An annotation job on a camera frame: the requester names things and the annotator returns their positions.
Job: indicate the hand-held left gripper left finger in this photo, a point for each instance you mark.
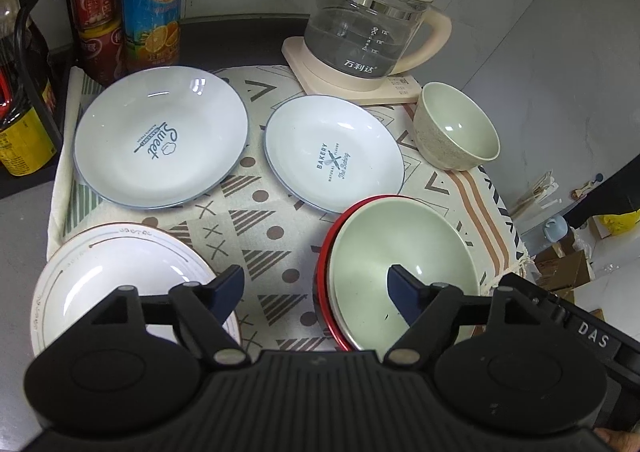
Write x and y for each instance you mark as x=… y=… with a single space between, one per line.
x=227 y=287

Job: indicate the cream kettle base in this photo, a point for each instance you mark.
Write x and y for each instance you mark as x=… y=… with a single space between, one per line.
x=390 y=89

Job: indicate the glass kettle with cream lid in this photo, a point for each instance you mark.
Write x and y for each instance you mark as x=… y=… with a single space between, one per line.
x=350 y=27

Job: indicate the cardboard box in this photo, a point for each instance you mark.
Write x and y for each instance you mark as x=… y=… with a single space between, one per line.
x=565 y=264

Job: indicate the small white blue-rimmed plate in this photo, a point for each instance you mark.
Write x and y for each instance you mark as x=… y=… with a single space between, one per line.
x=310 y=132

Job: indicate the pale wooden sticks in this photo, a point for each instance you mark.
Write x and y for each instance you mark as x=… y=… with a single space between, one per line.
x=537 y=194

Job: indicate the red bowl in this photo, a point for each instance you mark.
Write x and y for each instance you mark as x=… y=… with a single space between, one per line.
x=320 y=292

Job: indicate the small blue object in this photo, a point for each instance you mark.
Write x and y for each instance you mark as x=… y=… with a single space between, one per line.
x=555 y=229

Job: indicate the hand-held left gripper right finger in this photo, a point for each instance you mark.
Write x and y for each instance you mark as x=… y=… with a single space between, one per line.
x=405 y=292

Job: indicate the patterned table cloth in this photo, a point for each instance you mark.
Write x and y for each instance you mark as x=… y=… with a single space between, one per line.
x=280 y=252

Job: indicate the small green bowl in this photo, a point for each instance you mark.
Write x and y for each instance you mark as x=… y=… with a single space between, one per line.
x=450 y=142

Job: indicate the cream bowl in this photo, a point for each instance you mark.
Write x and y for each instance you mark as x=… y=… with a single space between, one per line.
x=333 y=302

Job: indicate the yellow plastic bag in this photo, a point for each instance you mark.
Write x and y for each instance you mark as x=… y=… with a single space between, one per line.
x=617 y=224

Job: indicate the dark sauce bottle yellow label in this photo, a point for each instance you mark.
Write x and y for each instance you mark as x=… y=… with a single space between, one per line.
x=22 y=132

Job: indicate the orange juice bottle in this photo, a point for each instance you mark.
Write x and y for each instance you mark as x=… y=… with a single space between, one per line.
x=150 y=17

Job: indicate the white plate with red rim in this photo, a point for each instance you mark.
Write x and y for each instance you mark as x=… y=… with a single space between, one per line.
x=95 y=277

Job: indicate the large white blue-rimmed plate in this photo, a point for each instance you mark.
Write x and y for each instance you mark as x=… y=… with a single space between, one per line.
x=150 y=112

